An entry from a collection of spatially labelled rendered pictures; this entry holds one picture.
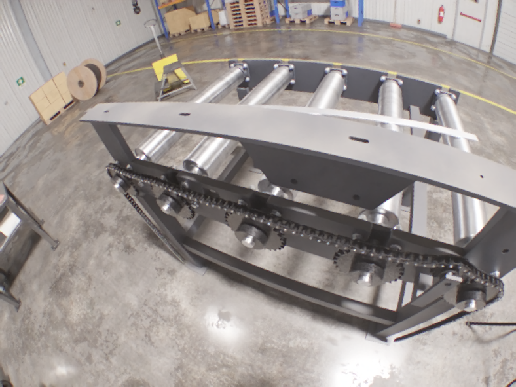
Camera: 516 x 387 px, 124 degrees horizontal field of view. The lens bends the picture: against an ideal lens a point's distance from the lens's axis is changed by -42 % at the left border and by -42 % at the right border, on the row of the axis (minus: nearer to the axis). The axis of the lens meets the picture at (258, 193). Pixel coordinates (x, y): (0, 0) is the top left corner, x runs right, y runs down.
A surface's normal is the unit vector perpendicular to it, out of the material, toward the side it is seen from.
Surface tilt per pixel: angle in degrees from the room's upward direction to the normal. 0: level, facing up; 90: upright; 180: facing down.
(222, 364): 0
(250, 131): 0
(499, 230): 90
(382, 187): 90
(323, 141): 0
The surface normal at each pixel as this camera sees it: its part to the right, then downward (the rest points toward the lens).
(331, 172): -0.44, 0.73
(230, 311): -0.15, -0.64
